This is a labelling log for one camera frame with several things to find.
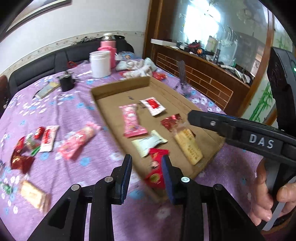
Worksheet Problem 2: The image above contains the black leather sofa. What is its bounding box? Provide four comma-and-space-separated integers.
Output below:
9, 38, 134, 93

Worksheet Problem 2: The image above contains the brown armchair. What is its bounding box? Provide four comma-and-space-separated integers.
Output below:
0, 75, 11, 112

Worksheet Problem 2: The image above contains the pink thermos bottle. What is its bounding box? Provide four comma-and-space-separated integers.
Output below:
97, 33, 117, 69

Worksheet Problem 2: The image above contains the shiny red crinkled packet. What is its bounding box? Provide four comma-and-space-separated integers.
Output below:
161, 113, 183, 131

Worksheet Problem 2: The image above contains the blue red snack bag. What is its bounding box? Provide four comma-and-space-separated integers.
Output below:
119, 51, 135, 60

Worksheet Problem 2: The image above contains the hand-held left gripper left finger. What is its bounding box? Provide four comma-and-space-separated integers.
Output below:
30, 153, 133, 241

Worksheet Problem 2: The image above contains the white cloth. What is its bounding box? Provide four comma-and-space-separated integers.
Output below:
116, 57, 158, 79

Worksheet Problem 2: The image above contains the small red snack packet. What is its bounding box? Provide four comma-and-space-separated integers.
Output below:
153, 71, 168, 81

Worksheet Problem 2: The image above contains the yellow biscuit packet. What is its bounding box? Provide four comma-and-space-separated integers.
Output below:
173, 126, 204, 166

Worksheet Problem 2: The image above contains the dark red snack packet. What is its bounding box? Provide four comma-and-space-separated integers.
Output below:
10, 153, 35, 174

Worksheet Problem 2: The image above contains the wooden cabinet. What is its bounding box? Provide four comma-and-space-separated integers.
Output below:
143, 0, 278, 116

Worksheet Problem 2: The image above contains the beige biscuit packet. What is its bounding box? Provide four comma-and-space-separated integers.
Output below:
18, 180, 50, 212

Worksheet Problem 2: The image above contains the green white candy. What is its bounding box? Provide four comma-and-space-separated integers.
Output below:
0, 181, 13, 195

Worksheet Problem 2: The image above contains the purple floral tablecloth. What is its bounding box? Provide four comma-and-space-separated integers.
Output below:
0, 59, 269, 241

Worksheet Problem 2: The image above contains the pink snack packet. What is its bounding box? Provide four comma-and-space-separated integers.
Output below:
119, 103, 148, 138
58, 122, 101, 161

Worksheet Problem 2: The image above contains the black round container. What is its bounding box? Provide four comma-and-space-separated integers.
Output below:
57, 71, 75, 92

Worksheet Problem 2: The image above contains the red cartoon snack packet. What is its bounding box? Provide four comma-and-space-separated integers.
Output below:
144, 148, 170, 192

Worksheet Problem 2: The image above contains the white plastic jar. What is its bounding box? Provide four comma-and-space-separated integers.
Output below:
89, 50, 112, 79

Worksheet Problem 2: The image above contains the red packet yellow label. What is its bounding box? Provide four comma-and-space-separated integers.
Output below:
14, 136, 26, 154

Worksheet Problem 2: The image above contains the long white box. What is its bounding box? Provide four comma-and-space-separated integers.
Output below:
151, 39, 176, 47

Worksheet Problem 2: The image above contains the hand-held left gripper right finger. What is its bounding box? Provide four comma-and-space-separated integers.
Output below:
161, 155, 266, 241

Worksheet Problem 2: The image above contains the red candy packet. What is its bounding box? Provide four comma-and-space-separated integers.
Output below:
32, 126, 46, 141

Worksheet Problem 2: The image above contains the person's right hand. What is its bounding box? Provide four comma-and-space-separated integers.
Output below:
249, 159, 296, 226

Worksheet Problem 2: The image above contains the green-wrapped clear snack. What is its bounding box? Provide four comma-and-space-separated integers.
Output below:
24, 134, 41, 156

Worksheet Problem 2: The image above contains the bamboo wall sticker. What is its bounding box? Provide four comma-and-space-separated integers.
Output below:
250, 35, 278, 126

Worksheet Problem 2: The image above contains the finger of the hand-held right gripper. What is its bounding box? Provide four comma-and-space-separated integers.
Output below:
187, 110, 244, 148
207, 111, 281, 131

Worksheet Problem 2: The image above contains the white red snack packet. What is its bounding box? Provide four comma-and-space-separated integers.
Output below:
38, 125, 60, 153
139, 97, 167, 116

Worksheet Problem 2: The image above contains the assorted tools pile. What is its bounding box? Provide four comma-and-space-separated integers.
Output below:
176, 35, 255, 84

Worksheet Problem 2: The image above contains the brown cardboard box tray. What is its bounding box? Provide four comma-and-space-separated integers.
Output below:
90, 76, 226, 202

